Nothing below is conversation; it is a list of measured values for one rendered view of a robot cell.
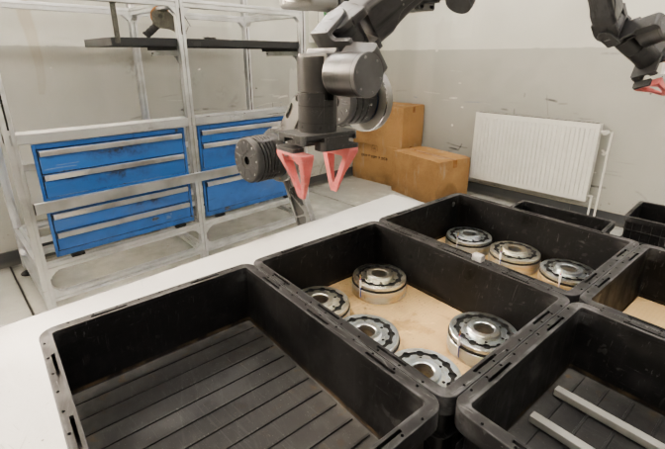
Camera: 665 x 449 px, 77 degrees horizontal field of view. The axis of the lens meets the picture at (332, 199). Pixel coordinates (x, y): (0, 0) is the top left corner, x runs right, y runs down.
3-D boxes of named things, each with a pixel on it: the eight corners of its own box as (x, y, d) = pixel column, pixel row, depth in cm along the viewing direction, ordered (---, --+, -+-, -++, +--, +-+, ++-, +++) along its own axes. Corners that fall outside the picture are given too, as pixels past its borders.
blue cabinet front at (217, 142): (205, 216, 260) (196, 126, 242) (296, 192, 307) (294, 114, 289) (207, 218, 258) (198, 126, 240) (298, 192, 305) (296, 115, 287)
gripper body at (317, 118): (357, 141, 63) (358, 91, 61) (303, 150, 57) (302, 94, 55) (330, 135, 68) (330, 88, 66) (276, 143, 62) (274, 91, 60)
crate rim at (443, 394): (249, 273, 72) (248, 260, 71) (374, 229, 90) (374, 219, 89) (445, 422, 42) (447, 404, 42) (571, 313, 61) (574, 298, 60)
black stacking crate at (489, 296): (254, 321, 75) (250, 264, 71) (373, 270, 93) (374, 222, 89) (437, 489, 46) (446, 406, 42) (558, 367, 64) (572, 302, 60)
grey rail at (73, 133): (3, 143, 188) (0, 133, 186) (298, 111, 299) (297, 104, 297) (6, 146, 181) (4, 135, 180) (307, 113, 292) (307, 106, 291)
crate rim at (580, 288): (374, 229, 90) (375, 219, 89) (457, 201, 108) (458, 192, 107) (571, 313, 61) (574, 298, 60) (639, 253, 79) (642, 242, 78)
